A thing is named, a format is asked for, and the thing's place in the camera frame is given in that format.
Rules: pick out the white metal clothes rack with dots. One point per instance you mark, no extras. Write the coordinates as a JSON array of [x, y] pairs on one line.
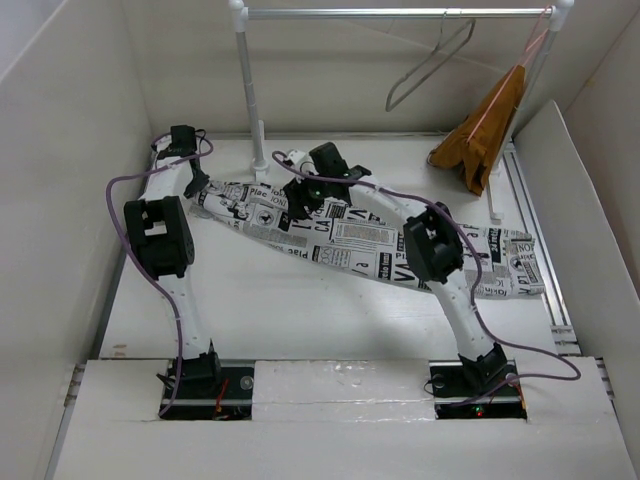
[[346, 72]]

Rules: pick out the white cardboard panel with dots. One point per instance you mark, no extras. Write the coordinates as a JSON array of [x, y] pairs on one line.
[[596, 287]]

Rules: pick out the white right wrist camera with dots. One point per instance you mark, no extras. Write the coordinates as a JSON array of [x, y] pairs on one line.
[[297, 159]]

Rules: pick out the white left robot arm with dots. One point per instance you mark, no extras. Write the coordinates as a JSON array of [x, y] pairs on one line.
[[162, 242]]

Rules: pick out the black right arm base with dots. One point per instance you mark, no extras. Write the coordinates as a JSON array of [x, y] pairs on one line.
[[475, 390]]

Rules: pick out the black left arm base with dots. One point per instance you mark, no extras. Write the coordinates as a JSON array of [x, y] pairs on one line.
[[220, 391]]

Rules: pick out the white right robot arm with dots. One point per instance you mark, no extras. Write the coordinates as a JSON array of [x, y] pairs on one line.
[[432, 244]]

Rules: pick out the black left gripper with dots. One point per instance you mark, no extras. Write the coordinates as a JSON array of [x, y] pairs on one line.
[[197, 185]]

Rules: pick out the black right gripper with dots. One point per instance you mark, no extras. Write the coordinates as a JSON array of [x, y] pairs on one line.
[[298, 197]]

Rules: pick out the newspaper print trousers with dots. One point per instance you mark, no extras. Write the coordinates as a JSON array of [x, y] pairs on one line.
[[498, 263]]

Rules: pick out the brown hanging garment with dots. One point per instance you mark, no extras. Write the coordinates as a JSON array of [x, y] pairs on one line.
[[472, 148]]

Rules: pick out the grey wire hanger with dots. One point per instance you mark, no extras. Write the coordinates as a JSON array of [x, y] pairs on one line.
[[446, 48]]

